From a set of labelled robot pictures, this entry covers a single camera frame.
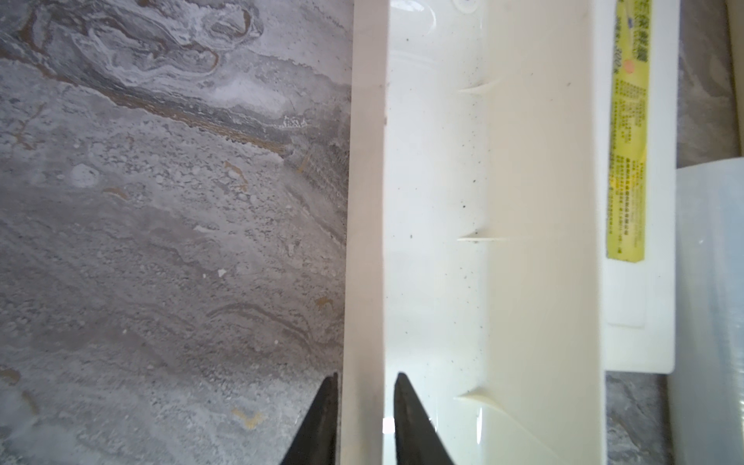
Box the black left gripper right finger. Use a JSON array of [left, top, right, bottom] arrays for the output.
[[393, 373, 455, 465]]

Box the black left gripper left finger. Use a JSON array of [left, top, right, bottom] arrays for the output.
[[280, 373, 339, 465]]

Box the cream dispenser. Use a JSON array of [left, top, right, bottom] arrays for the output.
[[339, 1, 680, 464], [726, 0, 744, 152]]

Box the plastic wrap roll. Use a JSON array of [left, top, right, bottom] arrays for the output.
[[668, 158, 743, 464]]

